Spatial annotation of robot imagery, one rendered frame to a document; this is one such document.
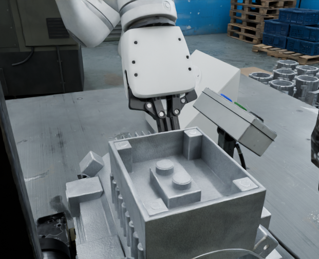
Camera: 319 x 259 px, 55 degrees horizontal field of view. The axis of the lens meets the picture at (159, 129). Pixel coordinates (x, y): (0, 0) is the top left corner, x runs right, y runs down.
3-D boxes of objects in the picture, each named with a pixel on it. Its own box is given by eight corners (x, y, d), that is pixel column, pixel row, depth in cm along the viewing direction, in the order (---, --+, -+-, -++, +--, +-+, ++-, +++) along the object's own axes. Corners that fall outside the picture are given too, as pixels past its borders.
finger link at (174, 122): (179, 99, 48) (187, 141, 48) (161, 102, 47) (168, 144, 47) (187, 95, 45) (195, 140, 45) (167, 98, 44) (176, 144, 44)
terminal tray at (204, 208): (257, 253, 27) (270, 188, 24) (143, 292, 24) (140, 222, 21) (196, 178, 37) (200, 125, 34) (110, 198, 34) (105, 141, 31)
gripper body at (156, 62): (172, 31, 51) (184, 97, 51) (112, 35, 48) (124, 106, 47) (190, 11, 44) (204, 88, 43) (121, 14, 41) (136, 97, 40)
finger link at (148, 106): (160, 102, 47) (167, 145, 47) (139, 105, 46) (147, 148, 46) (166, 98, 44) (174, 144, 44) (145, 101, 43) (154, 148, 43)
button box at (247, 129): (261, 158, 54) (280, 134, 54) (237, 142, 51) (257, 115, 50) (212, 120, 69) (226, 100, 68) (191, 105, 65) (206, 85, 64)
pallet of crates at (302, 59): (335, 59, 530) (348, 11, 494) (304, 65, 495) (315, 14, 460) (280, 47, 624) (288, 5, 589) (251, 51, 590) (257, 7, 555)
